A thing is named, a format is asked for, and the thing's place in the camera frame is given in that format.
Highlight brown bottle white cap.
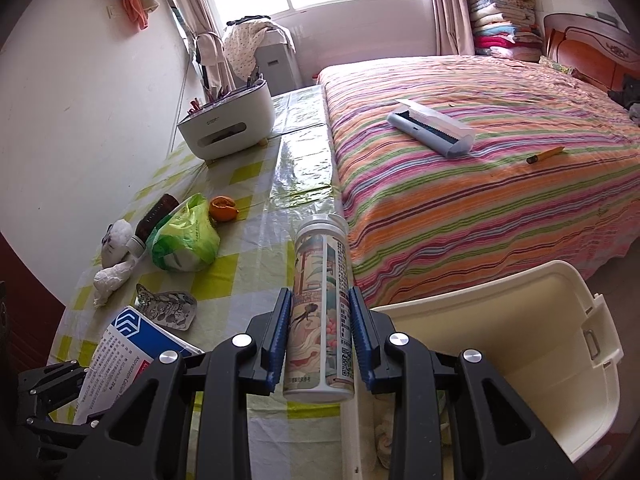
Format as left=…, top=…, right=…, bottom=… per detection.
left=126, top=194, right=179, bottom=258

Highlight yellow checkered plastic tablecloth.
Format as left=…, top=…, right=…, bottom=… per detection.
left=48, top=84, right=343, bottom=479

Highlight orange peel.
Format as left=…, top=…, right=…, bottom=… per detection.
left=208, top=195, right=239, bottom=223

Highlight printed white cylindrical bottle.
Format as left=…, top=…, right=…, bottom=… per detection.
left=283, top=214, right=354, bottom=404

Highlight white plush toy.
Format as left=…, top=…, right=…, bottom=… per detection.
left=101, top=219, right=134, bottom=269

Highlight right pink curtain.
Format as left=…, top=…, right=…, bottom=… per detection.
left=432, top=0, right=475, bottom=55

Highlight red wooden headboard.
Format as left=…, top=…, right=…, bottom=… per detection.
left=544, top=13, right=640, bottom=91

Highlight white desk organizer box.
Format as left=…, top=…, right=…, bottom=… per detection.
left=178, top=79, right=276, bottom=160

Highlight blue white paper box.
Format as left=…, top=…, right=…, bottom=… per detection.
left=73, top=307, right=202, bottom=425

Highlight green plastic snack bag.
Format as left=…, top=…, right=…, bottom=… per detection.
left=148, top=193, right=220, bottom=273

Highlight dark clothes on bed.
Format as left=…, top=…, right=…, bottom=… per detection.
left=608, top=74, right=640, bottom=126

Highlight stack of folded quilts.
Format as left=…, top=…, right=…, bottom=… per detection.
left=468, top=0, right=544, bottom=63

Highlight blue grey lint roller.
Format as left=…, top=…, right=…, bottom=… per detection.
left=386, top=99, right=476, bottom=159

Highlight white air conditioner unit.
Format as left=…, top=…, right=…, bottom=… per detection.
left=255, top=29, right=304, bottom=96

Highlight striped colourful bed cover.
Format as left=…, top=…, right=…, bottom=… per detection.
left=318, top=56, right=639, bottom=307

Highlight cream plastic trash bin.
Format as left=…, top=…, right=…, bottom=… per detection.
left=341, top=261, right=623, bottom=479

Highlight patterned cloth on unit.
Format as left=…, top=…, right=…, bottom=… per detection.
left=222, top=16, right=296, bottom=81

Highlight crumpled white tissue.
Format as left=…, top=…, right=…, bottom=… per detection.
left=92, top=256, right=137, bottom=307

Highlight left pink curtain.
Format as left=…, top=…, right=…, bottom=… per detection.
left=175, top=0, right=235, bottom=101

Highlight pink curtain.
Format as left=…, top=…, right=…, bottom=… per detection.
left=432, top=0, right=475, bottom=55
left=175, top=0, right=235, bottom=101

